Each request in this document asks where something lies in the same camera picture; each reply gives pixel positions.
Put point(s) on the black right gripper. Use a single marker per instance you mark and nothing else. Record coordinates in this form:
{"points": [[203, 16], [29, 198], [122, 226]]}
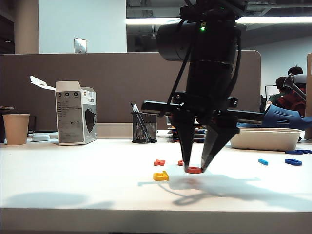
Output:
{"points": [[209, 85]]}

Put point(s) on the orange letter o magnet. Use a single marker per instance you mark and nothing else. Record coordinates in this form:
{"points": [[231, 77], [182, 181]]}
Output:
{"points": [[193, 170]]}

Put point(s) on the yellow letter d magnet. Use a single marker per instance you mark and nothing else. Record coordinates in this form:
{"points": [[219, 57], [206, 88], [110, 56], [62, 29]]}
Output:
{"points": [[166, 176]]}

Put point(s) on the dark blue letter g magnet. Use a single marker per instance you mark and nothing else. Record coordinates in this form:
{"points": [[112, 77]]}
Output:
{"points": [[295, 162]]}

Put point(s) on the orange letter a magnet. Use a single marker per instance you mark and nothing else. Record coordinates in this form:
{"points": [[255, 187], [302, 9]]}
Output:
{"points": [[180, 163]]}

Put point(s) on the red letter x magnet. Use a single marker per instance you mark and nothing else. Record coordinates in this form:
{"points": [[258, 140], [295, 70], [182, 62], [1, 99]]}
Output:
{"points": [[159, 162]]}

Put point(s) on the light blue letter l magnet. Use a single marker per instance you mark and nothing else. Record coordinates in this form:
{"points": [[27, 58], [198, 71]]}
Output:
{"points": [[263, 161]]}

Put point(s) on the black mesh pen holder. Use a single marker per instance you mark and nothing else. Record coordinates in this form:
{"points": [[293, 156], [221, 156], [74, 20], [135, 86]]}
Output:
{"points": [[144, 130]]}

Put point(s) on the beige oval pulp container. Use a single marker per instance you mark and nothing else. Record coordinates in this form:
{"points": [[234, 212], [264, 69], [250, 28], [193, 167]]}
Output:
{"points": [[265, 141]]}

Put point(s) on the black white pen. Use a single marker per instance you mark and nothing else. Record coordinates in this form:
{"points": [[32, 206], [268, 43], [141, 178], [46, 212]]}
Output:
{"points": [[134, 107]]}

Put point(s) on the computer monitor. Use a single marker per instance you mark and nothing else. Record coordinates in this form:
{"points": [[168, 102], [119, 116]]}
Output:
{"points": [[269, 92]]}

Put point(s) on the person in green shirt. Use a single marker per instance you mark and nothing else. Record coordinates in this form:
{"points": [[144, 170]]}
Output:
{"points": [[274, 98]]}

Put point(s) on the blue rubber slipper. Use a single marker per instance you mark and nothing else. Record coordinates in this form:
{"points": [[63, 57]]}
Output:
{"points": [[282, 117]]}

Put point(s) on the brown cardboard box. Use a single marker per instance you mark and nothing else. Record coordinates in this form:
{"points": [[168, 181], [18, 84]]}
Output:
{"points": [[309, 97]]}

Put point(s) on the person in grey shirt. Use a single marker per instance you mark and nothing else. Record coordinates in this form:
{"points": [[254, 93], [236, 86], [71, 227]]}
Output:
{"points": [[295, 70]]}

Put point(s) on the brown fabric desk divider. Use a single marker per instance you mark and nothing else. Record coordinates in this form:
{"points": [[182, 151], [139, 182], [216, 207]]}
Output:
{"points": [[97, 80]]}

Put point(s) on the long ceiling light strip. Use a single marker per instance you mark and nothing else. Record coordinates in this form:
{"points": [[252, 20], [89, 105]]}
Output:
{"points": [[146, 21]]}

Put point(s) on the grey white mask box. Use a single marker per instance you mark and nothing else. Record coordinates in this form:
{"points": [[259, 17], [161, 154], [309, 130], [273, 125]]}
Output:
{"points": [[70, 117]]}

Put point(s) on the small white plastic case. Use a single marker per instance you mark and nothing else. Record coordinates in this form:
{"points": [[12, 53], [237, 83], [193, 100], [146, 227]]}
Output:
{"points": [[40, 138]]}

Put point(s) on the tan paper cup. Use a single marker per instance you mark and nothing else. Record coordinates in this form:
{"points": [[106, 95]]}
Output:
{"points": [[16, 130]]}

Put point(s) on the beige round column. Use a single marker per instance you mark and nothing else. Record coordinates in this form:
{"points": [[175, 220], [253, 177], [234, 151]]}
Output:
{"points": [[26, 26]]}

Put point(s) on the silver wall plate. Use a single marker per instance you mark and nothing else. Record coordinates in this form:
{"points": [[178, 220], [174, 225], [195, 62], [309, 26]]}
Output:
{"points": [[80, 45]]}

